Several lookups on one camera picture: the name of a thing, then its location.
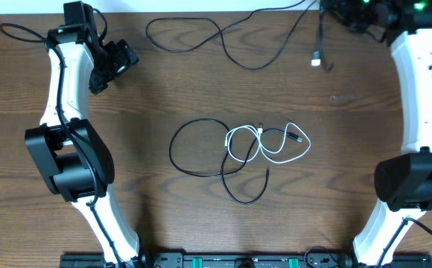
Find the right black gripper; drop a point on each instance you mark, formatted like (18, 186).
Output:
(342, 10)

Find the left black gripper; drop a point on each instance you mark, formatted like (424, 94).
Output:
(121, 65)

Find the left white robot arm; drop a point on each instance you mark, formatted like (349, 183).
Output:
(71, 157)

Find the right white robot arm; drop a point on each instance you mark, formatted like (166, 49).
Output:
(403, 184)

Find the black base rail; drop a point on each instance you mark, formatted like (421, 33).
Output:
(179, 260)

